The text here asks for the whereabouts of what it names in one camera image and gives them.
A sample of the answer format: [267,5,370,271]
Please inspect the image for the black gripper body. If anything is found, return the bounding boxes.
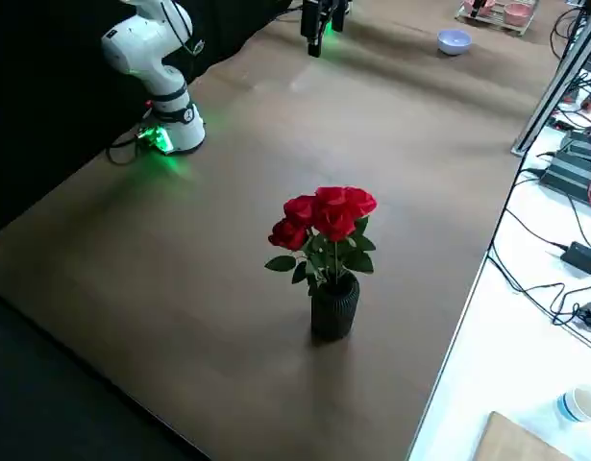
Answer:
[300,0,347,15]

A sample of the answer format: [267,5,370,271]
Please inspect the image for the purple bowl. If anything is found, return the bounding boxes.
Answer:
[436,28,473,57]

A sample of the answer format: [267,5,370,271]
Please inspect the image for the pink bowl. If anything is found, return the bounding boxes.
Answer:
[503,2,536,28]
[460,0,498,16]

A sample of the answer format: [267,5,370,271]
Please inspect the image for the red artificial rose bouquet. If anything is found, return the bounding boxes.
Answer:
[264,185,379,297]

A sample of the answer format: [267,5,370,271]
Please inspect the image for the black power supply box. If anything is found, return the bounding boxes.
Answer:
[538,130,591,197]

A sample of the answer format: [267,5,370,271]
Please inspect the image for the flat black power adapter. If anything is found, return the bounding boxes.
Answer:
[561,241,591,276]

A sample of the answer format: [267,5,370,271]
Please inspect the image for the black ribbed vase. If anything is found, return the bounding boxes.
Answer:
[309,272,361,343]

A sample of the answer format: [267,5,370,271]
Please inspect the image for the white and blue paper cup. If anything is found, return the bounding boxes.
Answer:
[556,383,591,424]

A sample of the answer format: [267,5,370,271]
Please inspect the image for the light wooden board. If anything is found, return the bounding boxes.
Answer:
[475,411,578,461]

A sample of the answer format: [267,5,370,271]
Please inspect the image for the silver wire dish rack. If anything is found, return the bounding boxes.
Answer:
[456,0,539,36]

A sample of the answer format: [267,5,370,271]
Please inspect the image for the aluminium profile post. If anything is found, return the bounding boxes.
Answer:
[510,0,591,156]

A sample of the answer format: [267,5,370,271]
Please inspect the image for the black base cable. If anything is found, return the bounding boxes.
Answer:
[106,129,155,167]

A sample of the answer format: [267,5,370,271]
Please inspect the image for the black adapter cable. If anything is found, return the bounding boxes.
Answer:
[505,208,571,252]

